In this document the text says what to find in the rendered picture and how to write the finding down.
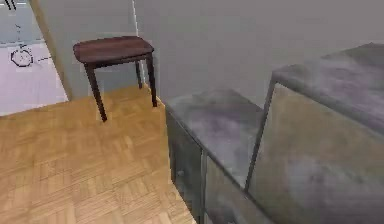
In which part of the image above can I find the grey marbled low cabinet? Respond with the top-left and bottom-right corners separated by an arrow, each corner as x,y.
164,88 -> 275,224

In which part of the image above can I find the grey marbled tall cabinet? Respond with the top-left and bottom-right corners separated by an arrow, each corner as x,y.
244,42 -> 384,224

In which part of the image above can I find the dark brown wooden stool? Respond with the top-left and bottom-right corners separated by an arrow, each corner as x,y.
72,35 -> 158,123

